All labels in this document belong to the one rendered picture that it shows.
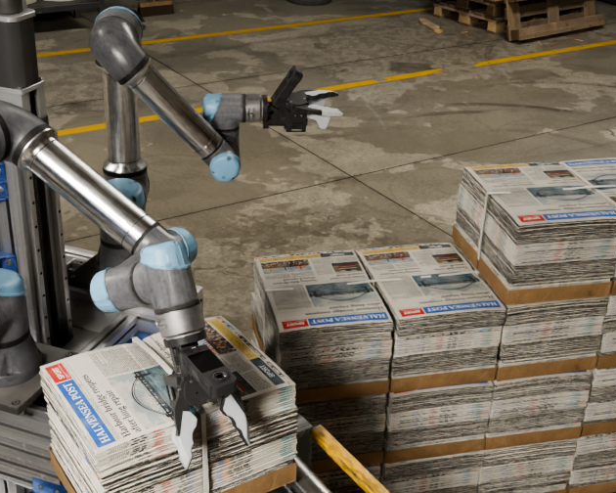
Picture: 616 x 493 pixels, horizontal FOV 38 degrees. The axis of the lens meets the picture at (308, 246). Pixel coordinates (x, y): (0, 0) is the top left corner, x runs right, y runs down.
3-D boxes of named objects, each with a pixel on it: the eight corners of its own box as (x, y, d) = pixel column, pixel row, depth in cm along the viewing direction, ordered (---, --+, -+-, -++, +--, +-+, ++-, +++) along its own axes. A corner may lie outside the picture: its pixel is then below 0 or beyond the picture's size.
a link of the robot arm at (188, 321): (207, 302, 147) (161, 315, 143) (214, 330, 147) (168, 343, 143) (190, 304, 153) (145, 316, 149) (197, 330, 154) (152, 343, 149)
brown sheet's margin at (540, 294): (451, 238, 258) (452, 224, 256) (543, 231, 265) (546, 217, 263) (506, 305, 226) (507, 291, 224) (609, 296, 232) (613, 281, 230)
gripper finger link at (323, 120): (342, 130, 236) (309, 122, 238) (343, 110, 232) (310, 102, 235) (337, 135, 233) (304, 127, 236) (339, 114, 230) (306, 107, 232)
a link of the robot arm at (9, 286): (42, 323, 196) (35, 268, 190) (-2, 353, 185) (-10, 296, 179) (-2, 308, 200) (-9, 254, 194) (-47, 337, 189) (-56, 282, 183)
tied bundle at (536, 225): (450, 240, 259) (459, 164, 248) (544, 233, 265) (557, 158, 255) (504, 307, 226) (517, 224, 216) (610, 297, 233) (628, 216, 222)
